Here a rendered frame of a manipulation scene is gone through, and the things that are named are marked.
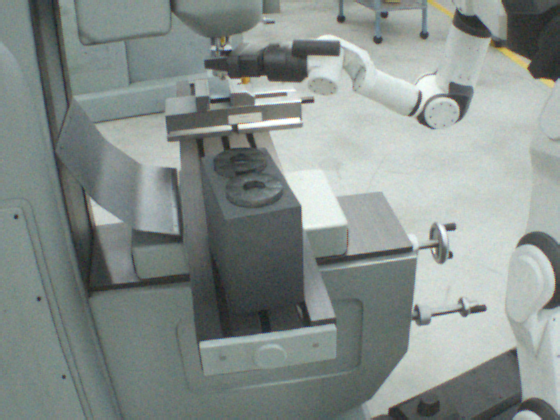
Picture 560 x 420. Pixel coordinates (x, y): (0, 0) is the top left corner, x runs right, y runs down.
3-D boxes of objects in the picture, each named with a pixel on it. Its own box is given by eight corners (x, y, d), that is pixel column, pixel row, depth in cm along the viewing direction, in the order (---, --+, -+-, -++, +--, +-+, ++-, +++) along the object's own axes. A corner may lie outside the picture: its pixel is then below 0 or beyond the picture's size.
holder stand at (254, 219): (271, 234, 132) (265, 139, 121) (305, 302, 113) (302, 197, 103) (209, 245, 129) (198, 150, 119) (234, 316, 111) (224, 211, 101)
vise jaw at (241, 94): (250, 88, 180) (249, 74, 178) (255, 105, 170) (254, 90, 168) (227, 90, 179) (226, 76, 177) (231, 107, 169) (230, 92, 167)
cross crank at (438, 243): (444, 246, 188) (447, 210, 182) (458, 270, 178) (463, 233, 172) (391, 254, 186) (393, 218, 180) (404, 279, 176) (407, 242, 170)
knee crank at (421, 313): (481, 304, 179) (484, 287, 176) (489, 317, 174) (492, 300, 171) (407, 318, 177) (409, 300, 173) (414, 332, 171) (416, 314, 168)
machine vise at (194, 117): (294, 106, 186) (292, 69, 180) (304, 127, 173) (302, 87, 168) (167, 119, 182) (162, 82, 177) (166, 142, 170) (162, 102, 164)
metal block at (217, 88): (228, 88, 176) (226, 67, 173) (230, 97, 171) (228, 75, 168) (208, 91, 175) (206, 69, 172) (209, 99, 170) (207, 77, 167)
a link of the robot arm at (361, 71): (310, 45, 144) (364, 69, 147) (304, 77, 140) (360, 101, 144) (324, 29, 138) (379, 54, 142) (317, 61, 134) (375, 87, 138)
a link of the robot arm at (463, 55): (455, 106, 153) (482, 22, 140) (469, 135, 143) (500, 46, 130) (409, 97, 152) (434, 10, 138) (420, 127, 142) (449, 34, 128)
